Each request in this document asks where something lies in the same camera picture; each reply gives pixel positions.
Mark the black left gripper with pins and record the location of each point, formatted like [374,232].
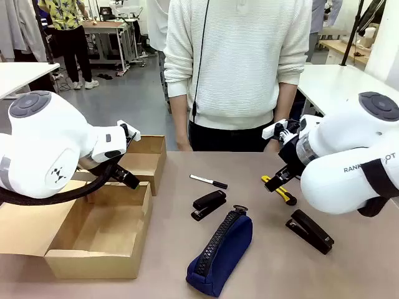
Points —
[96,168]

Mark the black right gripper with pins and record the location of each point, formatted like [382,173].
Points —
[291,152]

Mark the large black stapler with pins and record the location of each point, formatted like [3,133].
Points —
[311,232]

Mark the small black stapler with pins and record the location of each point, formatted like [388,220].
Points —
[209,201]

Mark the navy blue pencil case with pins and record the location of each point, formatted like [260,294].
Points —
[230,249]

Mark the person's left forearm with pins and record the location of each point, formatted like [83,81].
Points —
[286,102]

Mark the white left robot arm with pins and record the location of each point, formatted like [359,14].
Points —
[40,140]

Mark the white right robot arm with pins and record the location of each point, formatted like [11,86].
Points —
[343,155]

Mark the person's right forearm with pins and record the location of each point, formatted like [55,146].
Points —
[178,118]

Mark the small open cardboard box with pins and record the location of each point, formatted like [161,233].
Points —
[146,162]

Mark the large open cardboard box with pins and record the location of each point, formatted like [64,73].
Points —
[93,230]

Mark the person's left hand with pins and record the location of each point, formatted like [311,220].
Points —
[272,146]

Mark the person's right hand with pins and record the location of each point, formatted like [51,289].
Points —
[183,145]

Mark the yellow black utility knife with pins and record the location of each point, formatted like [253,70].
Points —
[288,197]

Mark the white marker with black cap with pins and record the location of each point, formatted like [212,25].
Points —
[202,179]

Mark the large white table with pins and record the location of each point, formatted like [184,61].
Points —
[336,84]

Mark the white knit sweater torso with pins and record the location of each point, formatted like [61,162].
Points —
[243,62]

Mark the light wooden table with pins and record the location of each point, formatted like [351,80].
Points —
[346,48]

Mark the white side table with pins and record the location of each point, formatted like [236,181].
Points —
[22,76]

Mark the person in yellow patterned shirt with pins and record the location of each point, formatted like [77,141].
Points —
[70,37]

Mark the brown top workbench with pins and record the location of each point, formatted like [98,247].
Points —
[109,26]

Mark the black slanted tripod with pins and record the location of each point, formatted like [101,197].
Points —
[350,37]

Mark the person in blue-grey shirt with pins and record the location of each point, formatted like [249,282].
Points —
[316,18]

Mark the person in grey coat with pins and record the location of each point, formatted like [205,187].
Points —
[22,28]

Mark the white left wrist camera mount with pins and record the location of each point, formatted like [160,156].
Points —
[131,132]

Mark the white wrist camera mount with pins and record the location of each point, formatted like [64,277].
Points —
[131,132]
[271,129]

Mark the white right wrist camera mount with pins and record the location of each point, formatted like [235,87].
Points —
[271,129]

